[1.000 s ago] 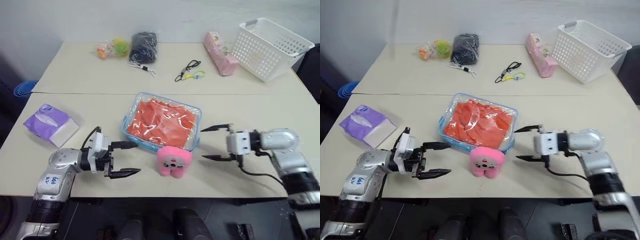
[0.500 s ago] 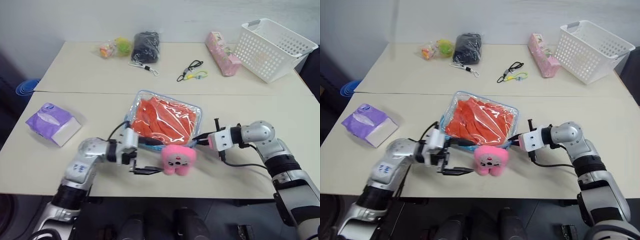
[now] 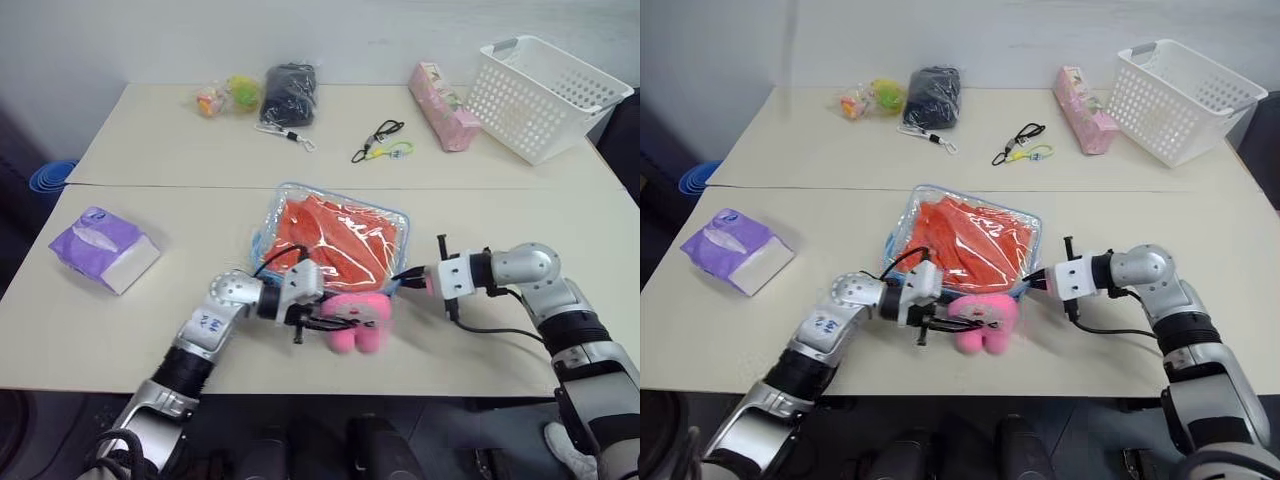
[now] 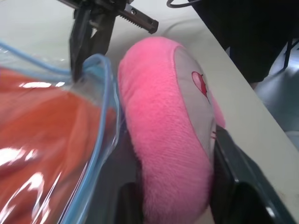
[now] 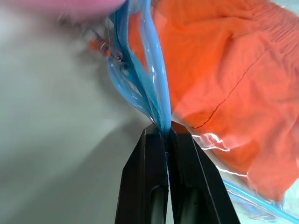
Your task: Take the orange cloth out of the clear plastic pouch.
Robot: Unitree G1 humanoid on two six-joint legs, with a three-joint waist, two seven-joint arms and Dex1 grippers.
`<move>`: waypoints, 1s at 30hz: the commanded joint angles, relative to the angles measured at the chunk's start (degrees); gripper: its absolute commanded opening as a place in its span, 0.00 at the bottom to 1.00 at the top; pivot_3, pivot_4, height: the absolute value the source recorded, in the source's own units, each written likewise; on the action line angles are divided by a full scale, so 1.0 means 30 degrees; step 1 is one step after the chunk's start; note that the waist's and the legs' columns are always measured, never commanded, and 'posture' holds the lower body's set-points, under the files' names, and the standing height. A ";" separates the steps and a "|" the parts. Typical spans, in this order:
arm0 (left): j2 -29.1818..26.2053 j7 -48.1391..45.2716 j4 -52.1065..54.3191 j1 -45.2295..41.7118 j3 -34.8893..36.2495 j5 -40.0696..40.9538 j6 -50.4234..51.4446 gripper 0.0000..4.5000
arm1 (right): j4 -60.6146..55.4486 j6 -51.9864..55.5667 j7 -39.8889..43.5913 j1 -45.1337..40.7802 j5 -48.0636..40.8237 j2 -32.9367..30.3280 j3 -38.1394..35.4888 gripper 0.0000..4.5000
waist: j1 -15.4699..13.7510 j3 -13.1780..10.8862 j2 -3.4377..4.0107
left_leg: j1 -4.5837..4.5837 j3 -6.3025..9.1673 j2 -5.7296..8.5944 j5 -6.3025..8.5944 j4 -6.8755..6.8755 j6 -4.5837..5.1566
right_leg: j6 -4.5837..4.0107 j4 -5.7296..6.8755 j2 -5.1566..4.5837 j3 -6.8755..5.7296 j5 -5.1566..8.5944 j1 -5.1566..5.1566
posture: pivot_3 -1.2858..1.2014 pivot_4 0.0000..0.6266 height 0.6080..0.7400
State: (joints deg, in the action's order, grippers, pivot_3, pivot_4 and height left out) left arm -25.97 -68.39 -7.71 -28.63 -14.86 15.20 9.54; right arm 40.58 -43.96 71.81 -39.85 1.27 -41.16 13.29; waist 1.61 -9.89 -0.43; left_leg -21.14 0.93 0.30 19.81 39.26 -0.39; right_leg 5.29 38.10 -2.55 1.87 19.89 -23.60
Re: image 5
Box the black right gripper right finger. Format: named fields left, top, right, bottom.
left=167, top=127, right=240, bottom=224

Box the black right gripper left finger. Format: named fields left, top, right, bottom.
left=114, top=123, right=169, bottom=224

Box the clear plastic pouch blue trim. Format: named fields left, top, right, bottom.
left=89, top=0, right=299, bottom=224

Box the orange cloth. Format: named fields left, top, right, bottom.
left=128, top=0, right=299, bottom=202

